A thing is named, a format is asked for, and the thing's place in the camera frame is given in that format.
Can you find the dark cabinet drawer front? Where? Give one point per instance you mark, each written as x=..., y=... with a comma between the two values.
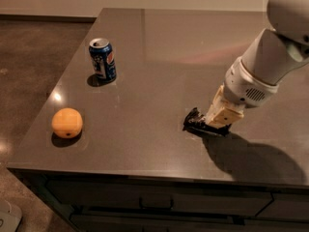
x=133, y=196

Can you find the blue pepsi soda can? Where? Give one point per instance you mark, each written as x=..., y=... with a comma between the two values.
x=102, y=56

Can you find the orange fruit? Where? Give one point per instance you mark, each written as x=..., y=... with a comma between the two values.
x=67, y=123

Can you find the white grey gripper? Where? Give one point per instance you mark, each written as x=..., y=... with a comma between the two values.
x=245, y=88

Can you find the dark cabinet drawer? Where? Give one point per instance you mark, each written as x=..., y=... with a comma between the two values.
x=133, y=196
x=287, y=207

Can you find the black drawer handle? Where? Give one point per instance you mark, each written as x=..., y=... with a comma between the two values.
x=156, y=202

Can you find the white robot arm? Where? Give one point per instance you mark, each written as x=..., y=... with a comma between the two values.
x=255, y=75

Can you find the dark right cabinet drawer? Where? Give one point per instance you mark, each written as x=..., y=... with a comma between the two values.
x=287, y=207

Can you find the black rxbar chocolate wrapper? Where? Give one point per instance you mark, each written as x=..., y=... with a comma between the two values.
x=195, y=121

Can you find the white object on floor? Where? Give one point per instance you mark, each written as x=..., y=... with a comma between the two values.
x=10, y=216

